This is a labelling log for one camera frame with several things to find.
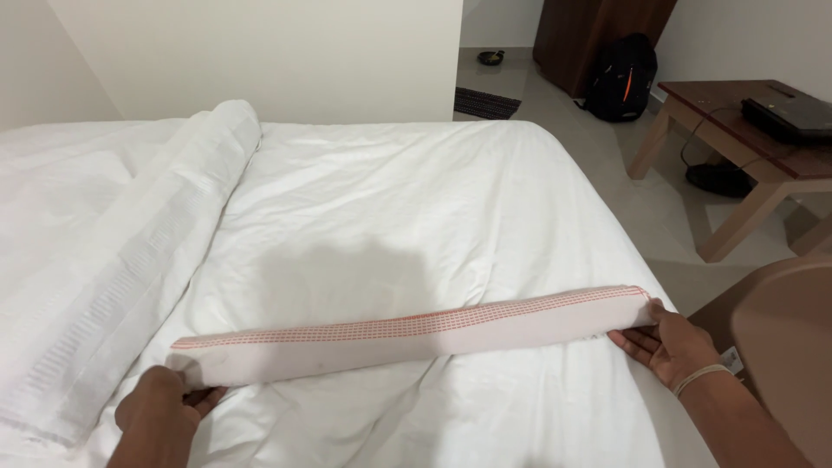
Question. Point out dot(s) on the person's left hand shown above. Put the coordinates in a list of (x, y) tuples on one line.
[(156, 403)]

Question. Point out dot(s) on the folded white blanket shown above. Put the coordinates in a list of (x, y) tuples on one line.
[(123, 260)]

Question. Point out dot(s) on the black laptop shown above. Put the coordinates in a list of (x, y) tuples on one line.
[(790, 117)]

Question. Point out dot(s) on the wooden side table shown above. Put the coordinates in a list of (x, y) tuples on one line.
[(734, 156)]

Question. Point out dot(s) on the white bed with sheet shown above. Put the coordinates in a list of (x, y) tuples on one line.
[(364, 260)]

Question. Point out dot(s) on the dark wooden wardrobe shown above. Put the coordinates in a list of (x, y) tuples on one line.
[(585, 39)]

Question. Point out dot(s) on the dark striped floor mat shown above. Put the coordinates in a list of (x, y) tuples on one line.
[(486, 103)]

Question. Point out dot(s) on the black power adapter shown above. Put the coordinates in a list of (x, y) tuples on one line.
[(718, 180)]

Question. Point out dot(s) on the beige wristband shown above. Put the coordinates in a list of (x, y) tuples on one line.
[(699, 376)]

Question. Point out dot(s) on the person's left fingers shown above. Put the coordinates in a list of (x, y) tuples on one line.
[(205, 398)]

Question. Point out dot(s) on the person's right hand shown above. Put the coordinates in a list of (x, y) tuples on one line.
[(676, 348)]

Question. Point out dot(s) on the black bowl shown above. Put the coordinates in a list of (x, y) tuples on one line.
[(491, 58)]

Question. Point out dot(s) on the brown chair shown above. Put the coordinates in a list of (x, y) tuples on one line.
[(780, 344)]

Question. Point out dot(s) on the white tag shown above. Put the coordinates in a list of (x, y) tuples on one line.
[(732, 359)]

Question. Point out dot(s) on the black backpack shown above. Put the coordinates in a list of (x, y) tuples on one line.
[(621, 81)]

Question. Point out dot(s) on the white red-striped towel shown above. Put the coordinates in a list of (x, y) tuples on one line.
[(416, 335)]

